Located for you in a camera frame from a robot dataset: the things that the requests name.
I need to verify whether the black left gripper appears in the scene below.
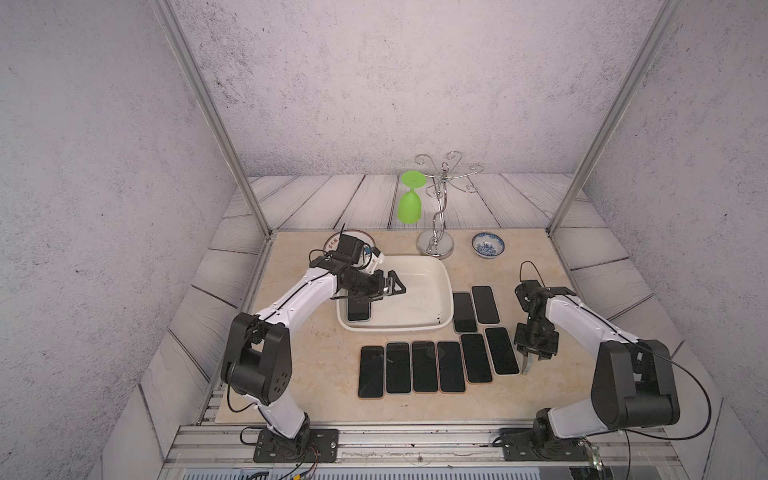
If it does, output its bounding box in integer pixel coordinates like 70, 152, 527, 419
345, 268, 406, 303

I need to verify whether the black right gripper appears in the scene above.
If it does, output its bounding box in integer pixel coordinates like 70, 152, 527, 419
511, 319, 558, 360

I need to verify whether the blue purple case phone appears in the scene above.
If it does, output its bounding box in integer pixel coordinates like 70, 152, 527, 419
485, 327, 520, 375

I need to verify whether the mint green case phone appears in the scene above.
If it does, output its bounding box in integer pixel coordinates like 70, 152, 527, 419
346, 298, 372, 322

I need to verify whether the grey green case phone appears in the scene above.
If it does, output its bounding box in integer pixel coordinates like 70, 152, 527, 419
471, 285, 500, 325

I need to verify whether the pink case phone front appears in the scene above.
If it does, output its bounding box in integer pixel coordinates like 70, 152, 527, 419
437, 341, 466, 393

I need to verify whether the light green case phone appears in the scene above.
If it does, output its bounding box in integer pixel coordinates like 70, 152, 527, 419
385, 342, 412, 394

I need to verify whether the black phone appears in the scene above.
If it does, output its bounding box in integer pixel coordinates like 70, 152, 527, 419
358, 346, 385, 399

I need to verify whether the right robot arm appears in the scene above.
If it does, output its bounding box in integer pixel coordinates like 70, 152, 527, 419
514, 280, 680, 459

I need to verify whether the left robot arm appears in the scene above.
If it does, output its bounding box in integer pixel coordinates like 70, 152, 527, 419
220, 233, 407, 454

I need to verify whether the white plastic storage box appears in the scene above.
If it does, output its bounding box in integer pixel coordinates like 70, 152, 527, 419
336, 255, 454, 333

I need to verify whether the pale pink case phone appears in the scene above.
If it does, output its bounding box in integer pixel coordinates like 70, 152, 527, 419
460, 333, 493, 384

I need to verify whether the pink case phone behind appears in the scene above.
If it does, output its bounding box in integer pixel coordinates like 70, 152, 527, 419
411, 341, 439, 393

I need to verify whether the metal glass rack stand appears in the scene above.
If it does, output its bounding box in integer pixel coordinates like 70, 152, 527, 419
414, 150, 485, 260

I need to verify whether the orange patterned round plate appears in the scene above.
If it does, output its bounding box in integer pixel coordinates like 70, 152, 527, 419
323, 229, 376, 251

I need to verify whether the green plastic wine glass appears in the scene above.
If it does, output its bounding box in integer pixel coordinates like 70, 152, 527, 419
397, 170, 426, 225

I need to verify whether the blue white porcelain bowl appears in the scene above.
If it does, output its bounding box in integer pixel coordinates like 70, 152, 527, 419
471, 232, 505, 259

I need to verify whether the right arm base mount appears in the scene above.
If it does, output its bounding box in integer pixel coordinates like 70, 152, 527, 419
491, 427, 591, 462

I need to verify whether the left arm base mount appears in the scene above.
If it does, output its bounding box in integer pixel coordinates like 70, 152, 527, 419
253, 428, 339, 464

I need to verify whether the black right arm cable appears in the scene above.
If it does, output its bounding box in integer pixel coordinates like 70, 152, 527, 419
623, 347, 714, 480

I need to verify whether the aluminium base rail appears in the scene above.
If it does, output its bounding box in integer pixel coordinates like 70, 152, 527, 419
161, 419, 685, 480

